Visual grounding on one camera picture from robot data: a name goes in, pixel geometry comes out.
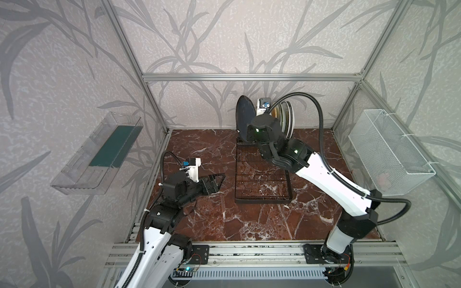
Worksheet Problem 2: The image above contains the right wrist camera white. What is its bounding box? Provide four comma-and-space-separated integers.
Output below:
256, 98, 272, 116

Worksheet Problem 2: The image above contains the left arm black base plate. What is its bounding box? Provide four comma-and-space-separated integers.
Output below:
182, 244, 210, 265

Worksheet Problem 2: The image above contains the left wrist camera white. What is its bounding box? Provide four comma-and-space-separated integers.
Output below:
181, 158, 201, 182

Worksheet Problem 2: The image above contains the black wire dish rack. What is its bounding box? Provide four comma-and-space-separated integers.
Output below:
234, 137, 294, 205

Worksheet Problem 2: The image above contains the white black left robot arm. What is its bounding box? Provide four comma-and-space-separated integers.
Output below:
116, 156, 226, 288

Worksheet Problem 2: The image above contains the white plate green text rim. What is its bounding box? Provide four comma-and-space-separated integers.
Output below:
287, 102, 295, 138

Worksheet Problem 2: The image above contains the aluminium frame rail base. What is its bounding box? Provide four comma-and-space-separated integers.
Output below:
103, 240, 409, 269

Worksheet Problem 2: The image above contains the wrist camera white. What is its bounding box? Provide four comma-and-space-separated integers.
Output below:
256, 98, 272, 116
181, 158, 201, 182

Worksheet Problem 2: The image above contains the white wire mesh basket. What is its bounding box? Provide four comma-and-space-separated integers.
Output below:
349, 109, 436, 196

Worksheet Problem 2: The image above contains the white plate orange sunburst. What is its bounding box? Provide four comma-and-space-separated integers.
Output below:
285, 102, 294, 138

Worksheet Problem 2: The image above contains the orange woven round plate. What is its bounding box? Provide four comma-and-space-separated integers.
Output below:
270, 104, 281, 119

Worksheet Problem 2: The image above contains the black round plate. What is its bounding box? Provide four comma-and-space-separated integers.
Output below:
235, 96, 256, 142

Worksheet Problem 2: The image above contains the mint green flower plate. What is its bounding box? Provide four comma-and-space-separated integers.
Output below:
280, 102, 289, 134

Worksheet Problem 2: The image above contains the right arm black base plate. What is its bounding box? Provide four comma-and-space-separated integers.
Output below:
303, 244, 354, 266

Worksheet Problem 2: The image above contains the clear plastic wall bin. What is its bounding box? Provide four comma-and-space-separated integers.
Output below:
50, 112, 144, 196

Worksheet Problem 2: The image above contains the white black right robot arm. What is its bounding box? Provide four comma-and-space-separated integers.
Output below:
235, 92, 412, 264

